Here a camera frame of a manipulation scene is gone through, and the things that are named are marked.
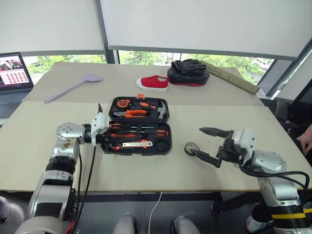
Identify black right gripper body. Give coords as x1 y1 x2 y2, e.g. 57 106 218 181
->
215 130 245 169

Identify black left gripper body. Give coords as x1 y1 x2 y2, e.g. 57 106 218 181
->
96 133 111 147

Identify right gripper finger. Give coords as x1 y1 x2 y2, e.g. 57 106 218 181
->
192 150 223 169
198 127 233 140

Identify grey tape roll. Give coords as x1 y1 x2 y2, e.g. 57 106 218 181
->
183 141 201 157

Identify black tool case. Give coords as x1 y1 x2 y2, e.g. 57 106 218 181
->
100 94 173 157

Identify bystander bare hand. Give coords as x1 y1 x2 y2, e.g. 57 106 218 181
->
296 127 312 156

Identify orange black tape measure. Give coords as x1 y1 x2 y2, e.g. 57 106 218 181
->
116 98 133 109

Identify purple silicone spatula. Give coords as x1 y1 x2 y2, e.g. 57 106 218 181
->
43 74 105 104

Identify olive green long block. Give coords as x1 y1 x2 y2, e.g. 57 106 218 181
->
205 61 261 96

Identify silver claw hammer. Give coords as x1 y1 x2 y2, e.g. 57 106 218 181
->
156 100 169 120

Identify red canvas shoe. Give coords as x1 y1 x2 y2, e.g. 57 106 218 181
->
136 75 170 92

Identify black red boxing pad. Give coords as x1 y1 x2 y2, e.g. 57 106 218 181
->
166 58 211 87

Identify grey rounded shape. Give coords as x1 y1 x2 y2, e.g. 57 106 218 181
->
113 212 138 234
170 215 202 234

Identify white grey shoe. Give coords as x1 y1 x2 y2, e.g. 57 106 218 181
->
245 203 275 234

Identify black office chair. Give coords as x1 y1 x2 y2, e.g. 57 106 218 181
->
274 82 312 137

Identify open laptop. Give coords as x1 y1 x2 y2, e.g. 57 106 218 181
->
0 51 35 119

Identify white roller blind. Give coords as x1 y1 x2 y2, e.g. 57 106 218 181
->
0 0 108 56
99 0 312 61

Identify blurry purple grey shape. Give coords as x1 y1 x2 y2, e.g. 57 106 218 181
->
0 195 25 224

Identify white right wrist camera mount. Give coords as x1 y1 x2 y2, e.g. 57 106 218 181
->
233 129 256 164

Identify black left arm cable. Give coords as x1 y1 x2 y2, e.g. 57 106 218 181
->
65 145 98 234

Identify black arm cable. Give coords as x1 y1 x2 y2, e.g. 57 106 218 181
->
238 162 308 191
65 145 98 234

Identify orange handled pliers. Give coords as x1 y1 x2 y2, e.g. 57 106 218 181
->
113 109 148 119

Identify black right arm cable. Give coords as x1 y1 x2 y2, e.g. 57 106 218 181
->
238 162 308 191

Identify grey window frame post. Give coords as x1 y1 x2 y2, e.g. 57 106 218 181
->
94 0 120 65

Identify black table frame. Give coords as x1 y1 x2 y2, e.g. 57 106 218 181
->
0 191 269 215

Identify white hanging cable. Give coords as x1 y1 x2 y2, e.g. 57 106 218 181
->
149 191 163 234

